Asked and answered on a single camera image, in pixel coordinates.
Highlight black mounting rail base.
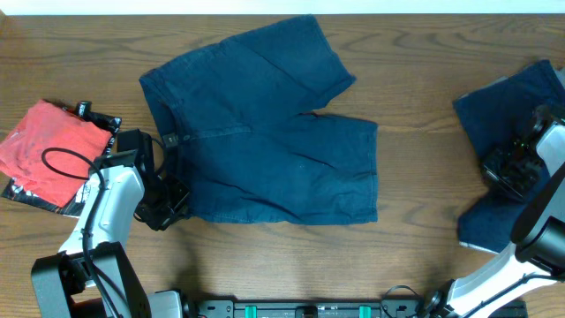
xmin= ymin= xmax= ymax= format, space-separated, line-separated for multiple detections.
xmin=149 ymin=285 xmax=529 ymax=318

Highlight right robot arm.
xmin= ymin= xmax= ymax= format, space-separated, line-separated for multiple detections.
xmin=416 ymin=105 xmax=564 ymax=318

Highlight navy blue shorts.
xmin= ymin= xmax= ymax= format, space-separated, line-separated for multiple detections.
xmin=139 ymin=15 xmax=378 ymax=225

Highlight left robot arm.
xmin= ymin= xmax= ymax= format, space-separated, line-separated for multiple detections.
xmin=31 ymin=150 xmax=192 ymax=318

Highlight black white patterned folded garment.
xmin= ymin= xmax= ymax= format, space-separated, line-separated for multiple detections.
xmin=1 ymin=101 xmax=122 ymax=220

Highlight red folded t-shirt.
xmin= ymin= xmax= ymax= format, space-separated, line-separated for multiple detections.
xmin=0 ymin=99 xmax=113 ymax=208

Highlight pile of navy garments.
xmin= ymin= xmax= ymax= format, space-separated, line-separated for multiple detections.
xmin=453 ymin=59 xmax=564 ymax=254

